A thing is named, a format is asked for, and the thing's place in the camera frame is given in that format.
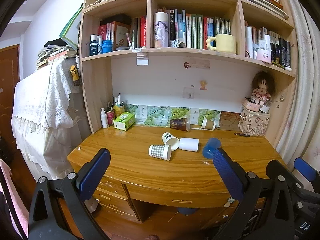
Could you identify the pink white cosmetic box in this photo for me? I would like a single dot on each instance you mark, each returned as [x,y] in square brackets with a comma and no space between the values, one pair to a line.
[264,55]

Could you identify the small white bottle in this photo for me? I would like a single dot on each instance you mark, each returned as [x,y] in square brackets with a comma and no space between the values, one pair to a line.
[99,43]

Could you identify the black pen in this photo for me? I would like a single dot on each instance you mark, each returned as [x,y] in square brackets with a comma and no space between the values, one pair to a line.
[242,135]

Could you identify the wide desk drawer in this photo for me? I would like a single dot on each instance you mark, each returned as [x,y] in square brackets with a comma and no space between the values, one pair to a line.
[182,197]

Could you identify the brown wooden door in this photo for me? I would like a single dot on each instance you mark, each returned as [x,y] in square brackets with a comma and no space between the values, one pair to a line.
[8,87]

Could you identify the white lace cloth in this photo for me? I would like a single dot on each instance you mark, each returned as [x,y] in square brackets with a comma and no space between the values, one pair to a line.
[42,100]

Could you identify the green leaf card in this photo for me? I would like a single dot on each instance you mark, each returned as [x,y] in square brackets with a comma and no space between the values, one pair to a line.
[212,115]
[154,115]
[178,113]
[132,112]

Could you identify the green framed picture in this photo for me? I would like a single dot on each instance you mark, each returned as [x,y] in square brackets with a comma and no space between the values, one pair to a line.
[72,28]

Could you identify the blue plastic cup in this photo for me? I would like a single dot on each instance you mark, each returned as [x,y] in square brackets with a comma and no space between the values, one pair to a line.
[210,147]

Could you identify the yellow green container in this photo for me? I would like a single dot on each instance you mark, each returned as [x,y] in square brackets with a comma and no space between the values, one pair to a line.
[119,109]

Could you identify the dark brown clear cup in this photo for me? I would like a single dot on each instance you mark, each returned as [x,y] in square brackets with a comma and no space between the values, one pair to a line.
[180,124]

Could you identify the stack of old books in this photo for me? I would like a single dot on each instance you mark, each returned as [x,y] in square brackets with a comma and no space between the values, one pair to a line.
[53,55]

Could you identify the row of green spine books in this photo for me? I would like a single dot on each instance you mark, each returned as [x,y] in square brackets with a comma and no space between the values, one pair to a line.
[197,28]

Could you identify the green tissue box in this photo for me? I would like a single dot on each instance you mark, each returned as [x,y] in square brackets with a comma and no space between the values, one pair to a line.
[124,120]

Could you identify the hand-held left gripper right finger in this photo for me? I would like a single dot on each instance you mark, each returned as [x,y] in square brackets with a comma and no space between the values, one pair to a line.
[227,175]

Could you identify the clear note sticker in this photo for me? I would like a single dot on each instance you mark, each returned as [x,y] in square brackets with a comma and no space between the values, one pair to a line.
[189,93]

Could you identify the white printed paper cup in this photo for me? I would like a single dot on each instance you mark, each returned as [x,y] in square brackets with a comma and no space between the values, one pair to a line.
[170,140]

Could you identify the white spray bottle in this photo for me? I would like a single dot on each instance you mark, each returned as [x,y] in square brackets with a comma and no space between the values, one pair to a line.
[104,119]

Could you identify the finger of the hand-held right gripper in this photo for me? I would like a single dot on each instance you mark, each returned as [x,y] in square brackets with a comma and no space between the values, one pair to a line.
[275,168]
[303,168]

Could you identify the dark blue bottle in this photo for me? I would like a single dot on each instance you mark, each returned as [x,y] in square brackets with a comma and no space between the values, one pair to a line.
[93,45]

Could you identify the brown card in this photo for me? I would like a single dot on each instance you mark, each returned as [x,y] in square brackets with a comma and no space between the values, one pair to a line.
[230,120]

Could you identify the yellow mug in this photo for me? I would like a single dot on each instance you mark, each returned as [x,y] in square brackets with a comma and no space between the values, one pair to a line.
[224,44]

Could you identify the blue stool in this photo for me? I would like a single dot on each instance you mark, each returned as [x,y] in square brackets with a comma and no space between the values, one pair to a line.
[187,210]

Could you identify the pink pen holder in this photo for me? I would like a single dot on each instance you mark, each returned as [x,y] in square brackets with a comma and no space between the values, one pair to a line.
[110,118]

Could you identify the wooden bookshelf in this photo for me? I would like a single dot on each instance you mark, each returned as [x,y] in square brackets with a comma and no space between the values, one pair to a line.
[97,92]

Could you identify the pink cloth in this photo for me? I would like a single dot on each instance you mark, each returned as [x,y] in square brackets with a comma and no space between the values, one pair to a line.
[12,195]

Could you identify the white charger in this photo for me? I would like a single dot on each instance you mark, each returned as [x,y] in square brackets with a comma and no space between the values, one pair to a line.
[265,108]

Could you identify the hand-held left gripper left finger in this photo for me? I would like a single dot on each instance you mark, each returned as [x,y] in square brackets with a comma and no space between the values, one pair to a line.
[93,172]

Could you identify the plain white cup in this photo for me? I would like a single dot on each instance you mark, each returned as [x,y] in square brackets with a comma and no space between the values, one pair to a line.
[189,144]

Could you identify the row of red spine books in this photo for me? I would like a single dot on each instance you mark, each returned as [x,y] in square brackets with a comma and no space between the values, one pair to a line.
[125,33]

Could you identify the letter print fabric bag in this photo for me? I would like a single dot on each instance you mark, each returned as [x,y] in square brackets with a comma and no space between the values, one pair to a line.
[253,124]

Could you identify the row of cosmetic boxes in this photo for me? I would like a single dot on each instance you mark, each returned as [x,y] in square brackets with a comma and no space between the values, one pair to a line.
[272,45]

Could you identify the wooden desk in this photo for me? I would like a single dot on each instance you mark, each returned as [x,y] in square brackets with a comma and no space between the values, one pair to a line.
[150,175]

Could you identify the small desk drawer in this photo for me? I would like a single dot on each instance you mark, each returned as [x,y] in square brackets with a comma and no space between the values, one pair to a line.
[113,194]
[117,211]

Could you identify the floral cylinder tube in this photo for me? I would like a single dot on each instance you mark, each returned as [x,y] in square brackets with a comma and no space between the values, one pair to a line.
[160,30]

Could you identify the brown haired doll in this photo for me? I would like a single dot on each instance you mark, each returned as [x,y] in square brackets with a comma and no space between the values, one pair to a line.
[262,86]

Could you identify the brown and white paper cup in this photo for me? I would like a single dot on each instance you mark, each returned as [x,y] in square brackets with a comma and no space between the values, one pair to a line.
[208,123]

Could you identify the black box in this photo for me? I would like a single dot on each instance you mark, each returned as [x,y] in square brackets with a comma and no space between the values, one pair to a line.
[120,19]

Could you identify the checkered paper cup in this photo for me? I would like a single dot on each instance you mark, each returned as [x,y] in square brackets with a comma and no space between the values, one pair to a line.
[160,151]

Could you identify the blue jar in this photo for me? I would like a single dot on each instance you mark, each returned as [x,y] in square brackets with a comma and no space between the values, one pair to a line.
[107,46]

